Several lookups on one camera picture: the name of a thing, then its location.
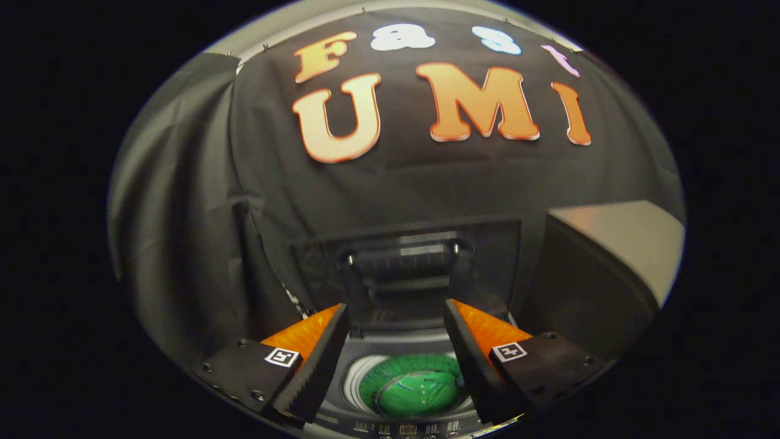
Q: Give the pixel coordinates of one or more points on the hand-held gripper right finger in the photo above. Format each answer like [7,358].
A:
[472,366]

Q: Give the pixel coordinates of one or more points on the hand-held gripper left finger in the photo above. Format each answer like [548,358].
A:
[320,366]

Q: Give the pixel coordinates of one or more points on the green polo shirt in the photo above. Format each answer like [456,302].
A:
[414,390]

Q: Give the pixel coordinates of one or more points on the grey cabinet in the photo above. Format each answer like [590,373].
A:
[627,244]

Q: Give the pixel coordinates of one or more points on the black backdrop cloth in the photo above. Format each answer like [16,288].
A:
[195,201]

